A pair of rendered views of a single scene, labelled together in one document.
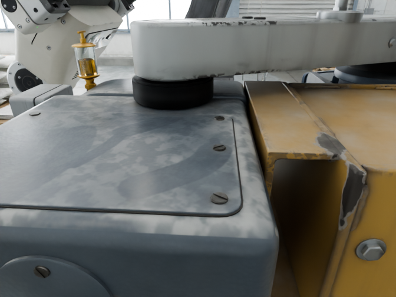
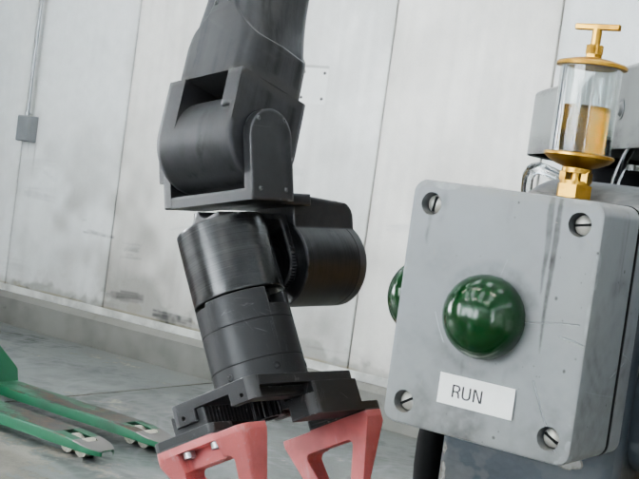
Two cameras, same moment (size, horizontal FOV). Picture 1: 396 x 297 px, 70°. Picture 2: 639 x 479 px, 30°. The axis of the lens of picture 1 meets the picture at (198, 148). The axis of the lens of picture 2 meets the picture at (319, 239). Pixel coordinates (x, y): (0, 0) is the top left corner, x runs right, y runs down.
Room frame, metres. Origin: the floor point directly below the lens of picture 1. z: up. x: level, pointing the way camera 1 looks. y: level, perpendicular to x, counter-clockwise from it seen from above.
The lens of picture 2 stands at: (0.21, 0.62, 1.33)
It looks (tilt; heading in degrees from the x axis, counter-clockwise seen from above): 3 degrees down; 302
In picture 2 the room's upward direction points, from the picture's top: 8 degrees clockwise
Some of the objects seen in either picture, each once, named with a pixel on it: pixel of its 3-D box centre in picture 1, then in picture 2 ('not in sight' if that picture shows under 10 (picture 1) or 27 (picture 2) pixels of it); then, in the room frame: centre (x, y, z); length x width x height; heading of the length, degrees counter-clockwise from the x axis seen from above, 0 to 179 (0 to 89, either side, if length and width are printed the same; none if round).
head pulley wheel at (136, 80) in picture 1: (173, 86); not in sight; (0.32, 0.03, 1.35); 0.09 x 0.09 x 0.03
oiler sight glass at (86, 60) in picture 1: (86, 60); (585, 111); (0.38, 0.14, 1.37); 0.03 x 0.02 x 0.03; 176
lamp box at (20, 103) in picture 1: (50, 122); (516, 316); (0.37, 0.21, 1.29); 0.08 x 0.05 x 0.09; 176
